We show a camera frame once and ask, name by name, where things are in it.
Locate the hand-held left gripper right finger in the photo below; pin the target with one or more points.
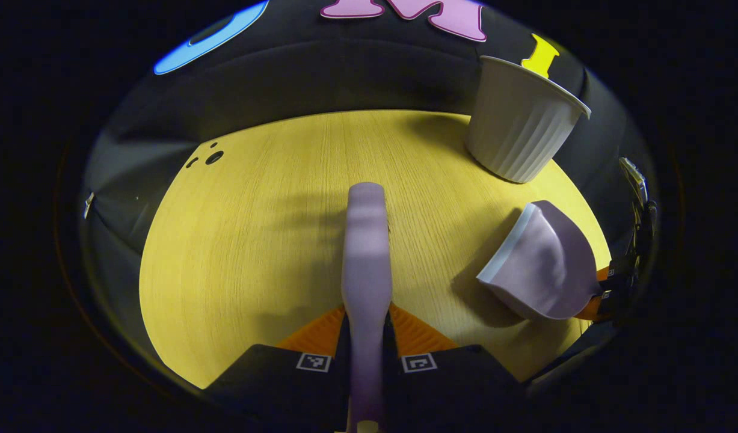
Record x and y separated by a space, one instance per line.
453 391

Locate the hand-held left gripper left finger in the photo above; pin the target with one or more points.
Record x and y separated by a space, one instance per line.
278 391

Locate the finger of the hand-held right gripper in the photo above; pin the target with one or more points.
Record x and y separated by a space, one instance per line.
606 307
618 278

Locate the purple dustpan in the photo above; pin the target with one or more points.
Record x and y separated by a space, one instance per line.
543 264

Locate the white ribbed garbage bin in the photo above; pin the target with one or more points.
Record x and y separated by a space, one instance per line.
519 132

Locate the yellow wooden desktop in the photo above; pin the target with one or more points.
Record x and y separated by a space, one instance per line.
254 240

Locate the silver cloth clip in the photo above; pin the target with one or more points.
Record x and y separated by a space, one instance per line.
88 205

